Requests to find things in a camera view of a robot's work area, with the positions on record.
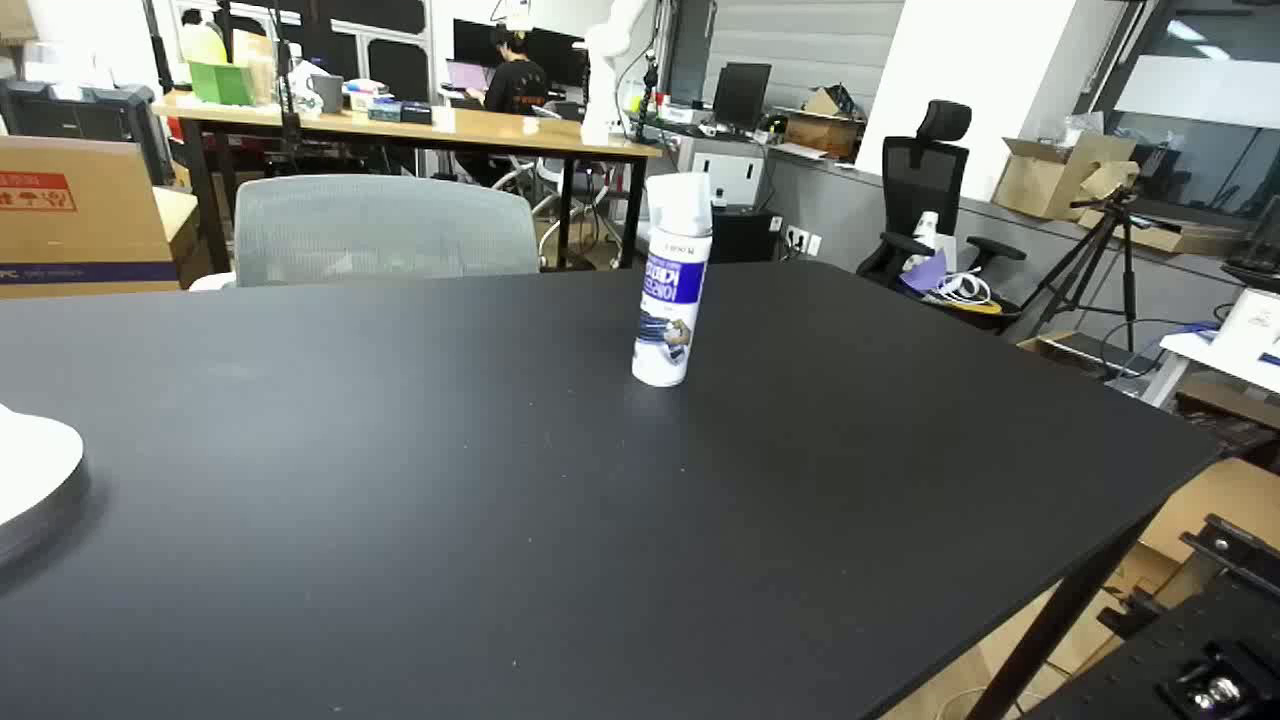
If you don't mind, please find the seated person in black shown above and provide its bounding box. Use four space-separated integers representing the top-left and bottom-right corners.
481 24 557 118

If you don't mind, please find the brown cardboard box on counter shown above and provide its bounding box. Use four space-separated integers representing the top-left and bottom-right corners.
779 84 866 162

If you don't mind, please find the long wooden desk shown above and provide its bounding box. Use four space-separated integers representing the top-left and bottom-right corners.
164 93 666 276

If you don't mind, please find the clear plastic tray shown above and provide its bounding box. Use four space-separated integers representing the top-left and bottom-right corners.
0 398 93 571

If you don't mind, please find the open cardboard box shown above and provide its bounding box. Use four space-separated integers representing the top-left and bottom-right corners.
991 128 1145 225

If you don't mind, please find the black computer monitor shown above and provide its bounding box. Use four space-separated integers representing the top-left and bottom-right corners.
707 61 775 135

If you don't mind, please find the black office chair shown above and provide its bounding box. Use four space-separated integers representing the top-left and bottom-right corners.
853 95 1026 320

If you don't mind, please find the white side table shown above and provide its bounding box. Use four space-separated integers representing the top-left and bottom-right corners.
1140 284 1280 413

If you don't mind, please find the cardboard box with red label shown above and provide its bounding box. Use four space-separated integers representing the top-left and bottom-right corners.
0 130 205 300

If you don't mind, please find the small green box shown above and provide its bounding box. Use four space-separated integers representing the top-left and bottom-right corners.
182 54 258 106

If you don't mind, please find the grey mesh chair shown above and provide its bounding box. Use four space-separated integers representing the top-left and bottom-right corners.
230 172 544 291

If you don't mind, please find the black camera tripod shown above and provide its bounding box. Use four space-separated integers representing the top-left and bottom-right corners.
1015 180 1153 361

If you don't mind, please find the white blue spray can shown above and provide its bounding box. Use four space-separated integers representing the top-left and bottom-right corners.
628 221 714 391

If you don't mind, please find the white spray can lid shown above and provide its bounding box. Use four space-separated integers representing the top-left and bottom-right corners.
642 166 718 245

